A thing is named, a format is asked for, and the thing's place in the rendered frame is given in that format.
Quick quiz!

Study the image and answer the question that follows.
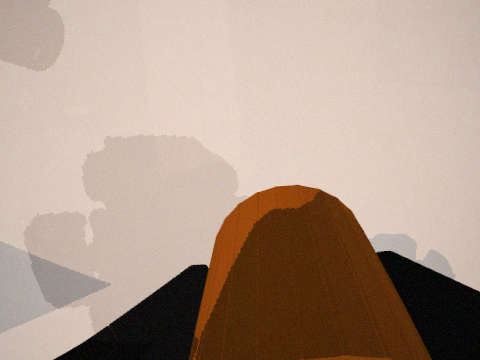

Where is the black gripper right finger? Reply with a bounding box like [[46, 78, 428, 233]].
[[377, 251, 480, 360]]

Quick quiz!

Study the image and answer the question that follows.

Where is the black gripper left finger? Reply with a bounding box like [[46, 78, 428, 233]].
[[53, 264, 209, 360]]

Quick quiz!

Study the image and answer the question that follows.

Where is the orange knob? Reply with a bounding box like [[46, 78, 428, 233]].
[[189, 184, 432, 360]]

